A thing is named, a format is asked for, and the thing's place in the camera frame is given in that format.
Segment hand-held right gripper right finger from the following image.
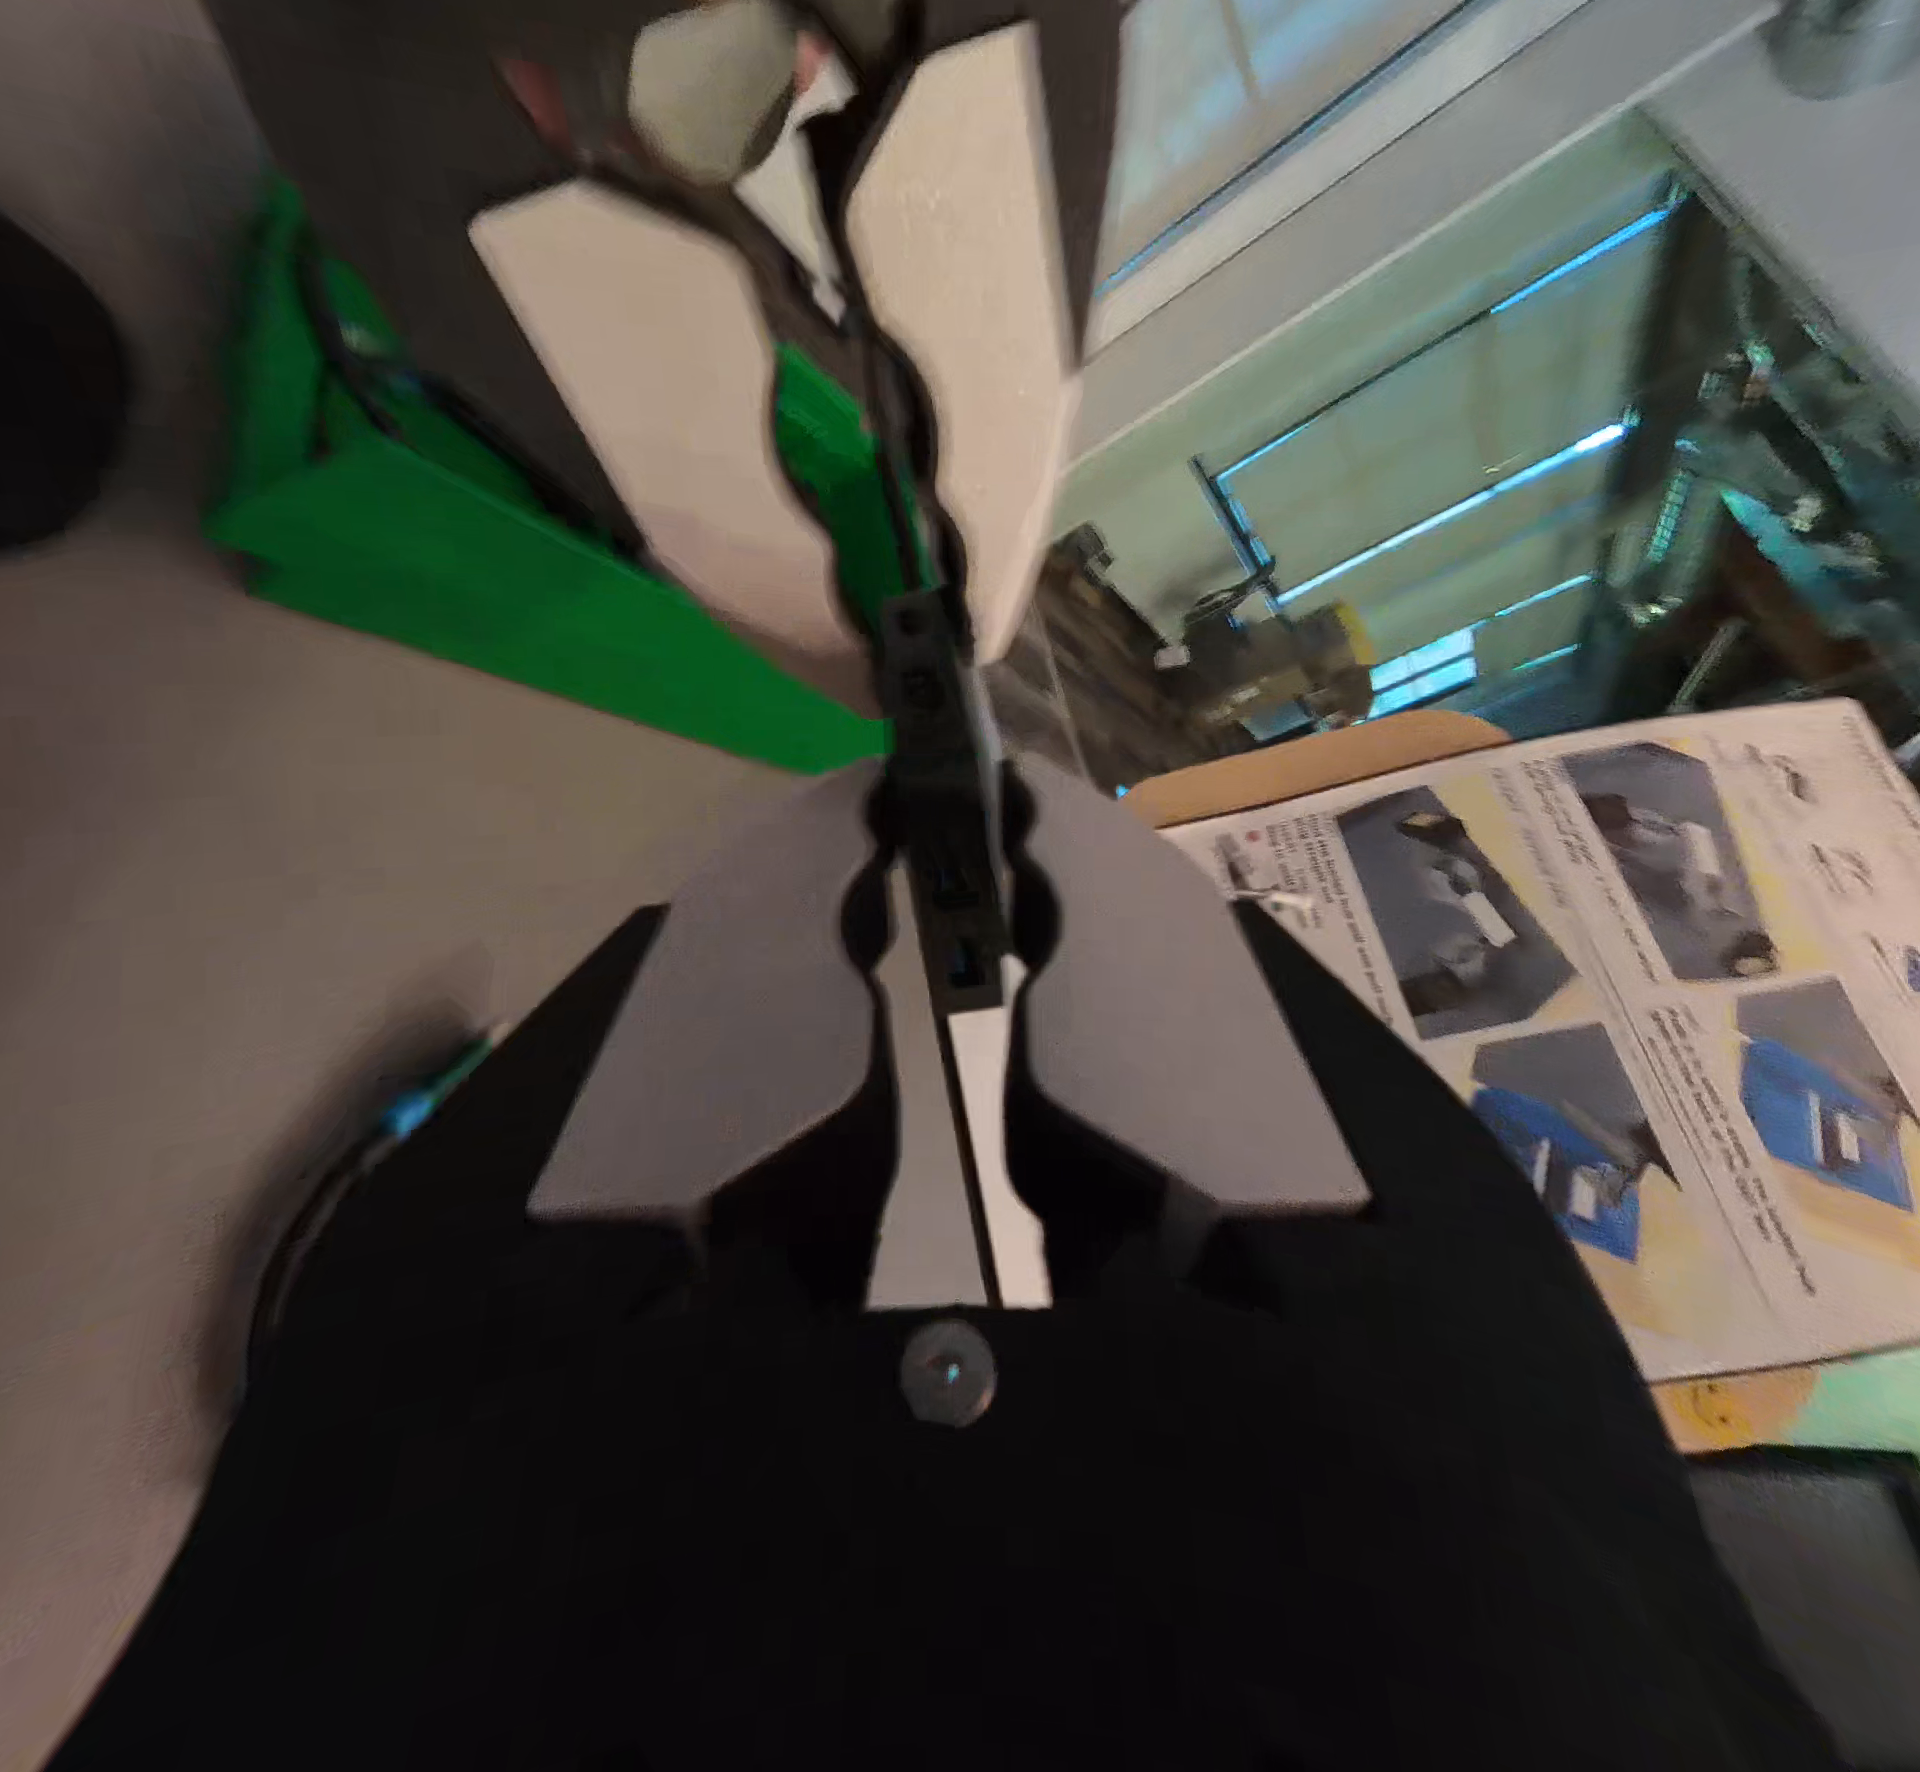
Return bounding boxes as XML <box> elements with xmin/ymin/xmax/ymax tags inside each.
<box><xmin>998</xmin><ymin>761</ymin><xmax>1370</xmax><ymax>1230</ymax></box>

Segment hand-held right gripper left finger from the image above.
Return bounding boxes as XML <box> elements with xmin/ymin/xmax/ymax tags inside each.
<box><xmin>532</xmin><ymin>761</ymin><xmax>909</xmax><ymax>1230</ymax></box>

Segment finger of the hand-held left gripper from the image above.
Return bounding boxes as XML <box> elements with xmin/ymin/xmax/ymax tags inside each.
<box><xmin>834</xmin><ymin>18</ymin><xmax>1081</xmax><ymax>663</ymax></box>
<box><xmin>465</xmin><ymin>177</ymin><xmax>903</xmax><ymax>658</ymax></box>

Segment green plastic bin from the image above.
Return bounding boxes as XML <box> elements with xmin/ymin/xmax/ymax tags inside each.
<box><xmin>205</xmin><ymin>168</ymin><xmax>903</xmax><ymax>779</ymax></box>

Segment black square adapter hub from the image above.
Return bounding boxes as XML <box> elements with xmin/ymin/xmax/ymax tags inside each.
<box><xmin>872</xmin><ymin>597</ymin><xmax>1011</xmax><ymax>1013</ymax></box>

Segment braided hdmi cable green plugs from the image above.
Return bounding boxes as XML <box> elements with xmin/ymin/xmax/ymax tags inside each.
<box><xmin>248</xmin><ymin>1029</ymin><xmax>507</xmax><ymax>1353</ymax></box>

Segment instruction sheet on stand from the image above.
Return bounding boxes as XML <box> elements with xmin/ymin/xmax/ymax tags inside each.
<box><xmin>1113</xmin><ymin>708</ymin><xmax>1920</xmax><ymax>1461</ymax></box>

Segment printed instruction sheet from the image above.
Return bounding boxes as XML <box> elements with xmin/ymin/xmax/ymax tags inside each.
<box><xmin>1158</xmin><ymin>699</ymin><xmax>1920</xmax><ymax>1391</ymax></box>

